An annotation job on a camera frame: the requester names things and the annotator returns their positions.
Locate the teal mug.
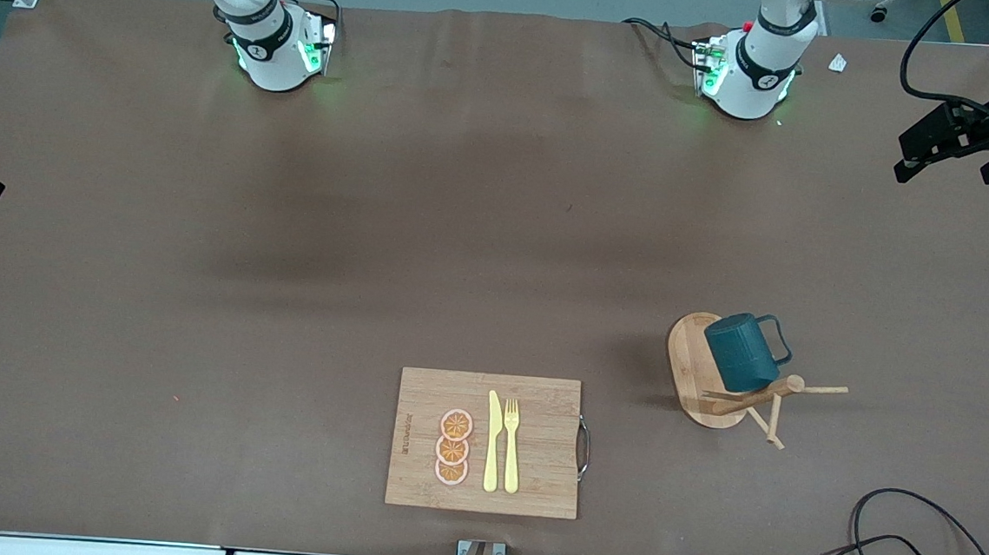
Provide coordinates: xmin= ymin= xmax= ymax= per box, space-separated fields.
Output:
xmin=700 ymin=310 xmax=795 ymax=397

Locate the wooden mug rack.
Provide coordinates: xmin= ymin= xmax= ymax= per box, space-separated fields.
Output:
xmin=661 ymin=310 xmax=854 ymax=455

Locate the table cover sheet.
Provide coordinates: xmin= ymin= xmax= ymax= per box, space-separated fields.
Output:
xmin=0 ymin=0 xmax=989 ymax=555

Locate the wooden cutting board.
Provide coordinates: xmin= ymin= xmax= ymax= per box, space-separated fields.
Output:
xmin=384 ymin=367 xmax=597 ymax=522

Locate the yellow plastic fork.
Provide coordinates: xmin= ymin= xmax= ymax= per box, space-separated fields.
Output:
xmin=498 ymin=398 xmax=526 ymax=495

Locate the yellow plastic knife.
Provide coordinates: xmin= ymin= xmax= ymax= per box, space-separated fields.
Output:
xmin=481 ymin=389 xmax=505 ymax=493

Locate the orange slice toy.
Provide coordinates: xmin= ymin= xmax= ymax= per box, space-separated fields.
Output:
xmin=438 ymin=407 xmax=476 ymax=443
xmin=434 ymin=434 xmax=471 ymax=466
xmin=433 ymin=456 xmax=470 ymax=487

